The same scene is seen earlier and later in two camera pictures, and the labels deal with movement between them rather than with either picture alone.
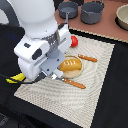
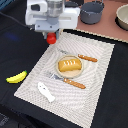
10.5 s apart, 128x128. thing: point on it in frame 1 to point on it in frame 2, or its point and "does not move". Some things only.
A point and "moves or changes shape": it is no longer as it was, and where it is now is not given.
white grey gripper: [41, 56] to [51, 16]
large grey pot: [91, 12] does not move
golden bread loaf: [70, 65] does not move
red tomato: [74, 41] moves or changes shape
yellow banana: [19, 77] does not move
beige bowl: [121, 17] does not move
